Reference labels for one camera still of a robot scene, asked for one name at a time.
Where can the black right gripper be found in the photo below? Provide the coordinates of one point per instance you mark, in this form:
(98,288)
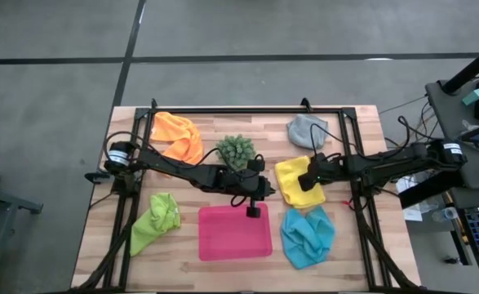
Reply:
(331,171)

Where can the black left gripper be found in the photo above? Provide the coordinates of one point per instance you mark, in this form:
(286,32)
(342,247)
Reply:
(243,183)

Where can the yellow microfiber towel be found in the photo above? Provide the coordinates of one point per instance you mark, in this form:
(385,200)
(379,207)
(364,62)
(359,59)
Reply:
(294,194)

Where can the grey microfiber towel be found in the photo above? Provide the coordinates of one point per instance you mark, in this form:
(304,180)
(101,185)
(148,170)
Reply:
(302,130)

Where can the pink translucent plastic bin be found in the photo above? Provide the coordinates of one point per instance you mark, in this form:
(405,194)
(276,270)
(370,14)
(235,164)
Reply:
(235,232)

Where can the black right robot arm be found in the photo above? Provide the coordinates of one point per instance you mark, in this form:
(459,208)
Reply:
(386,165)

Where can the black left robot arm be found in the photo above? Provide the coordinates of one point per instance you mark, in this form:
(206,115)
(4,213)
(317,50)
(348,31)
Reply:
(174,167)

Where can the blue microfiber towel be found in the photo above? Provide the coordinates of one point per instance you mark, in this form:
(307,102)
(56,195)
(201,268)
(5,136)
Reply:
(306,241)

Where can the orange microfiber towel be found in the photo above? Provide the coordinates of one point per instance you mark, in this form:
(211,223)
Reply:
(178,134)

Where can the lime green microfiber towel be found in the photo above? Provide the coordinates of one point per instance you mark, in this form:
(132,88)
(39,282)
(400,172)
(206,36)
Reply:
(155,220)

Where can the small red clip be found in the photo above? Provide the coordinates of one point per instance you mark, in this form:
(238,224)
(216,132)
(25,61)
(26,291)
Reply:
(348,203)

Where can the green artificial potted plant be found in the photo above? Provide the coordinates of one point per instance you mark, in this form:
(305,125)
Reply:
(236,150)

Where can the white paper sheet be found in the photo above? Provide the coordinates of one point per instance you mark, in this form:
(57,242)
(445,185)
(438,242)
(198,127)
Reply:
(412,212)

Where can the clear plastic bottle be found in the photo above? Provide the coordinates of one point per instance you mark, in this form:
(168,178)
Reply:
(445,213)

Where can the grey side desk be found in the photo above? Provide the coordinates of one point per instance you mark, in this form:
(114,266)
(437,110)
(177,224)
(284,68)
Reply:
(475,167)

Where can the small teal box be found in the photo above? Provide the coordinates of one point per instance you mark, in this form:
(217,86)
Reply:
(473,97)

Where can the black slanted pole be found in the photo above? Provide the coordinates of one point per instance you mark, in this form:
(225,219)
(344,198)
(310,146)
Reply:
(467,69)

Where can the black clamp knob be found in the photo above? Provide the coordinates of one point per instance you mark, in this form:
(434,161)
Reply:
(98,176)

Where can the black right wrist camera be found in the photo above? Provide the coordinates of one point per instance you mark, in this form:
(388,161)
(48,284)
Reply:
(307,182)

